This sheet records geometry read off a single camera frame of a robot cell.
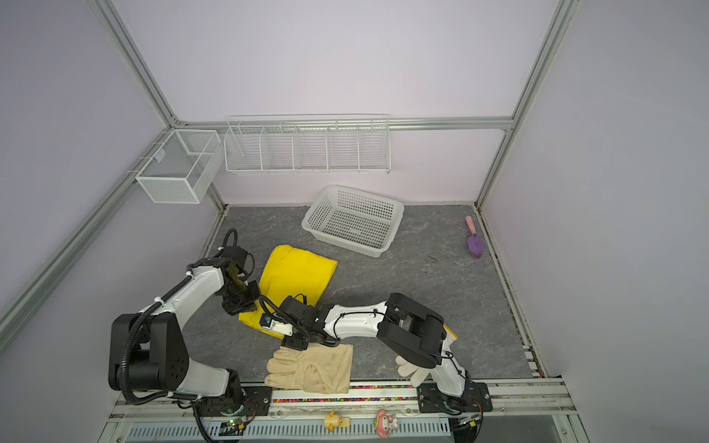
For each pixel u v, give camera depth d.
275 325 0.73
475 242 1.05
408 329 0.52
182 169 1.00
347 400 0.75
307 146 0.99
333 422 0.68
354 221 1.16
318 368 0.79
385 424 0.68
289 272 0.97
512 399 0.75
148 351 0.43
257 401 0.74
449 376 0.56
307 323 0.65
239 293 0.74
